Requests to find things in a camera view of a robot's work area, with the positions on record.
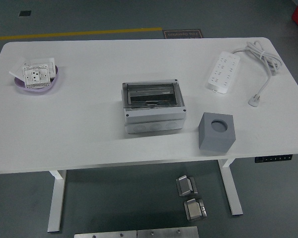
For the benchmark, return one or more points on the dark floor hatch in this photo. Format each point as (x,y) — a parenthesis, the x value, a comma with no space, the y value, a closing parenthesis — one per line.
(24,13)

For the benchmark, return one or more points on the black floor sign orange text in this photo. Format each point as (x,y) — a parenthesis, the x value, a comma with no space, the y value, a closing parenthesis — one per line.
(182,34)

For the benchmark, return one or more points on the grey cube with round hole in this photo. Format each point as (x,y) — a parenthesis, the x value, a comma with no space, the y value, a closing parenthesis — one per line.
(213,143)

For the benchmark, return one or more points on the purple shallow bowl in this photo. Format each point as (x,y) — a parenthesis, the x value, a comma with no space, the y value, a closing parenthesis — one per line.
(39,89)

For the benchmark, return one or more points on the grey metal plate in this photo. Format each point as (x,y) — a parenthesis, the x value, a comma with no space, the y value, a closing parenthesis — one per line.
(104,234)
(166,232)

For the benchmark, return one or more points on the black table control panel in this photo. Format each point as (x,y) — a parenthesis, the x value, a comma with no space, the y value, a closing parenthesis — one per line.
(273,158)

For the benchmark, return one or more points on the silver metal block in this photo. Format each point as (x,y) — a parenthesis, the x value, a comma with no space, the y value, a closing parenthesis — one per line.
(195,210)
(186,186)

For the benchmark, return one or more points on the white socket module with holes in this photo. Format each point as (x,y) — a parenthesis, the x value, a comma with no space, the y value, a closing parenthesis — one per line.
(34,74)

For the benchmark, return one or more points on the white table leg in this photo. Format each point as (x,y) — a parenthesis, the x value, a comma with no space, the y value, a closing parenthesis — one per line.
(55,198)
(234,198)

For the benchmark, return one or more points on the grey enclosure box clear lid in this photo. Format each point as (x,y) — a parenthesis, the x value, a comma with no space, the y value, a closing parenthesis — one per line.
(151,119)

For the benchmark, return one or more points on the white plain socket plate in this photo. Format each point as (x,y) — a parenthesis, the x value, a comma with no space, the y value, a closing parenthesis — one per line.
(52,62)
(17,67)

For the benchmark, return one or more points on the white power strip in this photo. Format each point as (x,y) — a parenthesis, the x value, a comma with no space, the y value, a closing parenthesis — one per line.
(222,72)

